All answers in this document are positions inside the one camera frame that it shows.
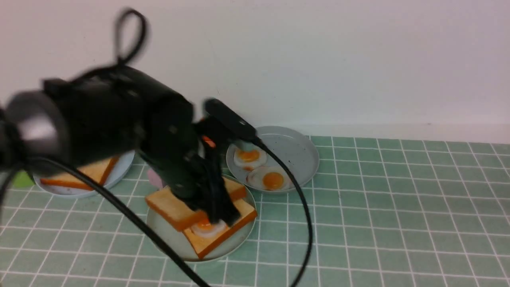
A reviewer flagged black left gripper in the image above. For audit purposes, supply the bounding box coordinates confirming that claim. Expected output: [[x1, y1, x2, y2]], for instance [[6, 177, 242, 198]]
[[139, 116, 241, 227]]

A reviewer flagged fried egg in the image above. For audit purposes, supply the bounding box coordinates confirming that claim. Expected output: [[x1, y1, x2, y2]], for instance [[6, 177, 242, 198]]
[[233, 147, 267, 171], [190, 219, 228, 238], [246, 166, 291, 191]]

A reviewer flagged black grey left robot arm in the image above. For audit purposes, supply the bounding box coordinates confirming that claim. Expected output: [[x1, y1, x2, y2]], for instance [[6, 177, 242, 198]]
[[1, 67, 240, 226]]

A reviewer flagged green empty plate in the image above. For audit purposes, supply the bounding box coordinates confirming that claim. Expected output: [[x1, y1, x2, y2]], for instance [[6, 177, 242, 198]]
[[146, 176, 256, 263]]

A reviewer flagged pink cube block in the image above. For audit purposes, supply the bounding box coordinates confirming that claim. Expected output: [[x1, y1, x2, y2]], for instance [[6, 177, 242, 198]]
[[147, 169, 166, 189]]

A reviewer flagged light blue bread plate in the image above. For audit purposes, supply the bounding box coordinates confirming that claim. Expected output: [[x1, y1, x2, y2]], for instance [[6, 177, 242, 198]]
[[33, 151, 135, 199]]

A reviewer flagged grey egg plate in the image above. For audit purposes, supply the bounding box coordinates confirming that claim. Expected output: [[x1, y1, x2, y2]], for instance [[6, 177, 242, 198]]
[[225, 126, 319, 194]]

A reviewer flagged green cube block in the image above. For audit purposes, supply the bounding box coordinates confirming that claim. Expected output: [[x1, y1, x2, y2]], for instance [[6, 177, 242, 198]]
[[11, 171, 35, 189]]

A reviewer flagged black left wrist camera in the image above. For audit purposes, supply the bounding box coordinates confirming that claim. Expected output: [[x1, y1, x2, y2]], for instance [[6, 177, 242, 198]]
[[203, 98, 257, 142]]

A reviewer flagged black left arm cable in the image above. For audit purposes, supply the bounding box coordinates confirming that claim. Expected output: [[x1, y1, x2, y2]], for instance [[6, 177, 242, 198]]
[[0, 8, 314, 287]]

